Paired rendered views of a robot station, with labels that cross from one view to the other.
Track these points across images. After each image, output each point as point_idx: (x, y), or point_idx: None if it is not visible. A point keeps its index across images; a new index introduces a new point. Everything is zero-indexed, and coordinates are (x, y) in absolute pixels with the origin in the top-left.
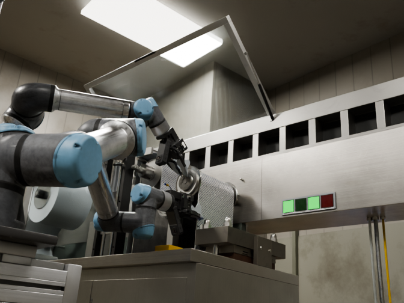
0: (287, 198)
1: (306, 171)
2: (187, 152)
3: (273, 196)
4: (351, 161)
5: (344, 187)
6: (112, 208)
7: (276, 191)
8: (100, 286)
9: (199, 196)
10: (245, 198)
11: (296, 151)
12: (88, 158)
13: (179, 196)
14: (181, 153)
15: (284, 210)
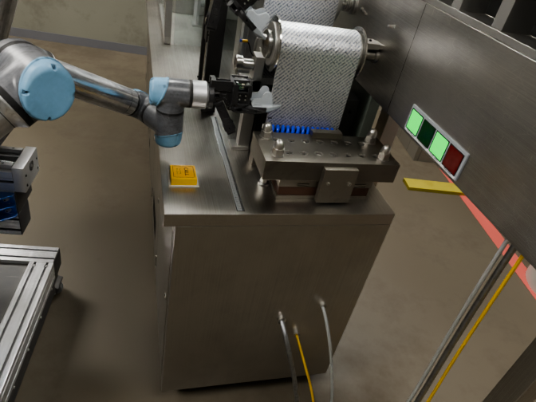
0: (420, 108)
1: (459, 82)
2: None
3: (410, 89)
4: (521, 122)
5: (484, 159)
6: (120, 109)
7: (415, 83)
8: None
9: (275, 76)
10: (386, 61)
11: (467, 28)
12: None
13: (228, 88)
14: (249, 5)
15: (408, 123)
